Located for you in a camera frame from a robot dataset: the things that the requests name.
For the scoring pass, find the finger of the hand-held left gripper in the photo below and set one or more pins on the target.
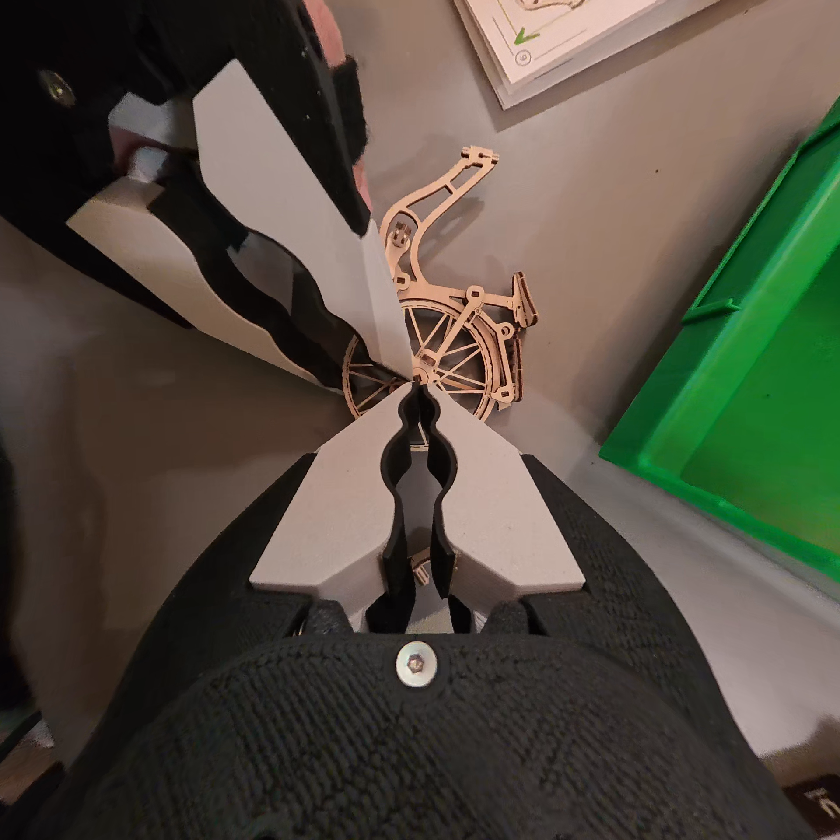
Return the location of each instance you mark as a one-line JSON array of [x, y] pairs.
[[275, 157], [184, 262]]

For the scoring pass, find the dark brown printed object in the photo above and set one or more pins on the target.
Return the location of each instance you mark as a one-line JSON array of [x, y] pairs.
[[817, 810]]

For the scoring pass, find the green plastic bin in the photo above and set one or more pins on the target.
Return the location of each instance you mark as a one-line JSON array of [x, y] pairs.
[[754, 328]]

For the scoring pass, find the wooden bicycle model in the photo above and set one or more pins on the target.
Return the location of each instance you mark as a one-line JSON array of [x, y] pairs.
[[453, 328]]

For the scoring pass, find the small wooden link piece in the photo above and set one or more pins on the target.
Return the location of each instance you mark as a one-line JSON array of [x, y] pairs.
[[421, 568]]

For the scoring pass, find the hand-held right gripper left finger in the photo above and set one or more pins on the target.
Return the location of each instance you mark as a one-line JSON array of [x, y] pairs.
[[328, 525]]

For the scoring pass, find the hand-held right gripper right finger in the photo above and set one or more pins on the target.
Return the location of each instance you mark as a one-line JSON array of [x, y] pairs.
[[505, 525]]

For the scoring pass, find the person's left hand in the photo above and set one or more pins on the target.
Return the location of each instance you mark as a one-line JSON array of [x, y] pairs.
[[325, 33]]

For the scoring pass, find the white instruction booklet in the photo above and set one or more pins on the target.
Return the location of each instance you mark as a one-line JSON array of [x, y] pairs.
[[590, 39]]

